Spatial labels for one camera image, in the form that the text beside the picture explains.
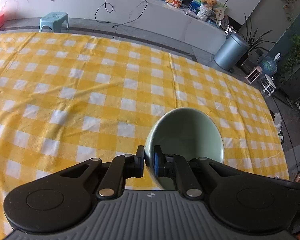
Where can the blue plastic stool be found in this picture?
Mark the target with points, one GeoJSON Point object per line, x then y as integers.
{"type": "Point", "coordinates": [54, 21]}

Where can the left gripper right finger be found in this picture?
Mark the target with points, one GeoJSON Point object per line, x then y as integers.
{"type": "Point", "coordinates": [198, 179]}

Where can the grey metal trash bin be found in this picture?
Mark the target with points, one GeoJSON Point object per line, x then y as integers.
{"type": "Point", "coordinates": [231, 51]}

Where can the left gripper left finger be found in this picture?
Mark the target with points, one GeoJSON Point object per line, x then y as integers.
{"type": "Point", "coordinates": [66, 198]}

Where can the yellow checkered tablecloth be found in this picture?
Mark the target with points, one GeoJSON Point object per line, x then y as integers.
{"type": "Point", "coordinates": [66, 98]}

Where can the teddy bear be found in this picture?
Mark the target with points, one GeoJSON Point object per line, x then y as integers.
{"type": "Point", "coordinates": [206, 9]}

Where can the water jug with pump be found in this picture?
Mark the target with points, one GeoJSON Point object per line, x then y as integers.
{"type": "Point", "coordinates": [269, 64]}

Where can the white round stool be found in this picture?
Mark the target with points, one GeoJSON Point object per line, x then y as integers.
{"type": "Point", "coordinates": [268, 86]}

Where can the white tv console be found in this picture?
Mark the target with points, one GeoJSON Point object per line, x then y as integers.
{"type": "Point", "coordinates": [150, 15]}

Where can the green ceramic bowl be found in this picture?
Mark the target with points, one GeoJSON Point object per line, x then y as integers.
{"type": "Point", "coordinates": [187, 132]}

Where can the hanging ivy plant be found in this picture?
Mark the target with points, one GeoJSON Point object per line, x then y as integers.
{"type": "Point", "coordinates": [292, 60]}

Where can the potted floor plant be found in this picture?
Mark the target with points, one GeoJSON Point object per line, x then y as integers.
{"type": "Point", "coordinates": [254, 42]}

